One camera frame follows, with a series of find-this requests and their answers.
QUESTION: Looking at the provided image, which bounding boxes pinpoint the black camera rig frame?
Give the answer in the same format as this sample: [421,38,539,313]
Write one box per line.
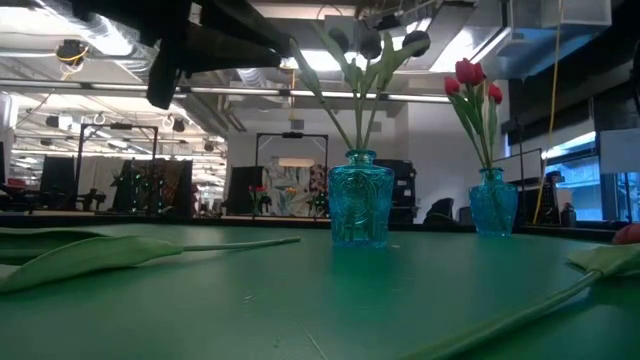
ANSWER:
[254,130,331,219]
[74,122,160,214]

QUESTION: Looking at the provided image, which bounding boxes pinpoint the large rectangular metal duct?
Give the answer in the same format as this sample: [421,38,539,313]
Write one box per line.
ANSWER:
[429,0,614,81]

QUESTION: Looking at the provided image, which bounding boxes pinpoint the floral curtain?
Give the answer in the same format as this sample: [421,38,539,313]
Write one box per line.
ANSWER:
[263,155,331,217]

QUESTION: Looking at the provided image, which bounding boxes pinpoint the patterned cloth panel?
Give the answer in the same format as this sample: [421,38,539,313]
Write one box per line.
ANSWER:
[117,158,194,220]

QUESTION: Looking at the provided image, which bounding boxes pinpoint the long ceiling tube light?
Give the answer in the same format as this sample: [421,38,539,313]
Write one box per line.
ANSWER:
[0,78,451,106]

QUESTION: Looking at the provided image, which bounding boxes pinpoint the blue lit window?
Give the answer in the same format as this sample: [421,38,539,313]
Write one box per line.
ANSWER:
[542,130,640,224]

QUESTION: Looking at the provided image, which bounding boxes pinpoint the background red tulip bouquet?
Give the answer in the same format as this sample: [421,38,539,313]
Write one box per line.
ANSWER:
[248,183,269,217]

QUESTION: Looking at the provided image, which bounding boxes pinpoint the blue hobnail glass vase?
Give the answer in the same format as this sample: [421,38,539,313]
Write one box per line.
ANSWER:
[468,167,520,237]

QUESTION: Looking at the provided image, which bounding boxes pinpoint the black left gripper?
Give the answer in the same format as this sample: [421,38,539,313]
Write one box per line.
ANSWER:
[146,0,293,110]

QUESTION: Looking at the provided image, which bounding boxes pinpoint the dark red artificial tulip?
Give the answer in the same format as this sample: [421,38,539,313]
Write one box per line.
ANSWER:
[0,225,303,295]

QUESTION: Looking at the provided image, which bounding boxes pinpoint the green table mat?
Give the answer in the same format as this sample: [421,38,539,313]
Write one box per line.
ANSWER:
[0,223,640,360]

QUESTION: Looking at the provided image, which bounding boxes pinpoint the silver corrugated air duct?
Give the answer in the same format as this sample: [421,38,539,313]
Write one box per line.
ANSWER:
[29,0,166,86]

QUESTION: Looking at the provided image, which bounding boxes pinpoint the black panel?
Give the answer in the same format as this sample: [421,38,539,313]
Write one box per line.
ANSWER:
[226,165,265,217]

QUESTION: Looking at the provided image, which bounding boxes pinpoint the black cabinet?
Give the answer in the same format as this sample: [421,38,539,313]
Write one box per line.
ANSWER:
[374,158,419,225]

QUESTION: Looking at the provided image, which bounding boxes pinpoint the background orange tulip bouquet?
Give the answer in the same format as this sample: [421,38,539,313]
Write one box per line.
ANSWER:
[282,185,300,217]

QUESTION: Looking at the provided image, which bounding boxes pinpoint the green stem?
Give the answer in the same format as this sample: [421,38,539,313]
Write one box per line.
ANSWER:
[399,223,640,360]

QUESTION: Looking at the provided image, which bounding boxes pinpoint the blue medallion glass vase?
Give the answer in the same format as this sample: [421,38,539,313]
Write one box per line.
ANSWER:
[327,148,395,249]

